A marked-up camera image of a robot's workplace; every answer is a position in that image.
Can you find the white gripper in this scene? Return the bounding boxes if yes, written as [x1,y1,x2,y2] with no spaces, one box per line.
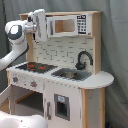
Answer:
[26,9,47,42]

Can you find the white microwave door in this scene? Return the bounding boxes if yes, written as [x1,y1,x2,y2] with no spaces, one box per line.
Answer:
[47,14,91,37]

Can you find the white oven door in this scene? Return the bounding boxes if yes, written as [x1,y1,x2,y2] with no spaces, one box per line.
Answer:
[0,86,11,113]

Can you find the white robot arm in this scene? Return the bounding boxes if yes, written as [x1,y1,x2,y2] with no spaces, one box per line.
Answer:
[0,9,47,71]

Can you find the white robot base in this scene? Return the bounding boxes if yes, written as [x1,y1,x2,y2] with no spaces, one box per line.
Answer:
[0,111,48,128]

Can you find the wooden toy kitchen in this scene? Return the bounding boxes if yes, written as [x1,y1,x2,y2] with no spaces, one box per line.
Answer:
[4,11,114,128]

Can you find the black stovetop red burners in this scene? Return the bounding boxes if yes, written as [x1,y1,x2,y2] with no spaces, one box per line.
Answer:
[18,62,55,74]

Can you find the left stove knob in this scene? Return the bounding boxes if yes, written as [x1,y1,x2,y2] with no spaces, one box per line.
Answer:
[13,77,18,83]

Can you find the stove knob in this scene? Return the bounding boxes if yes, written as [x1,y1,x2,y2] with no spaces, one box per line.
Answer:
[30,81,37,88]
[13,77,18,83]

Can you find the right stove knob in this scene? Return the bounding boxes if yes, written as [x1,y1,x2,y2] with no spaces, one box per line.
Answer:
[30,81,37,88]

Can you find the black toy faucet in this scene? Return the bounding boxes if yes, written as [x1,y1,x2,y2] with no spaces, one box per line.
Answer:
[75,51,93,70]

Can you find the grey toy sink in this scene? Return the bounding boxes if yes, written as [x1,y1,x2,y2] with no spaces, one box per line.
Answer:
[52,68,92,81]

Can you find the white fridge door dispenser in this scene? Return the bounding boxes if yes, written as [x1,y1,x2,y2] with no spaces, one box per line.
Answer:
[43,89,83,128]

